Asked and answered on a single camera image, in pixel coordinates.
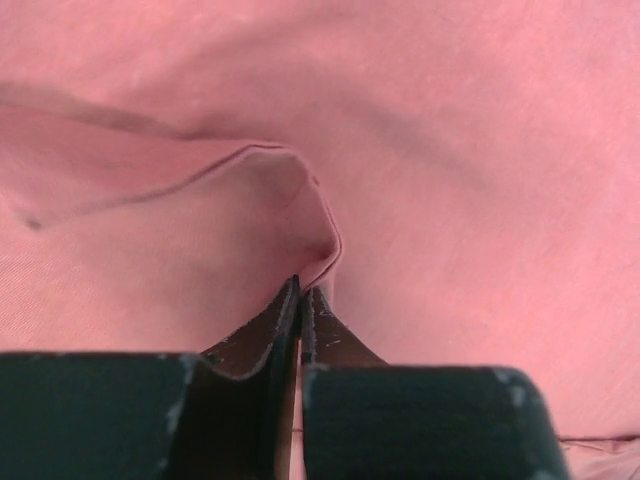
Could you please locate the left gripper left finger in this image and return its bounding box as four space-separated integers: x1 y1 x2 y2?
1 278 300 479

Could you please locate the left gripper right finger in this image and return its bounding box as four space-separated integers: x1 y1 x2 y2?
300 288 569 479

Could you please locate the pink red t shirt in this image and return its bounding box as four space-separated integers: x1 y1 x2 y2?
1 1 639 479

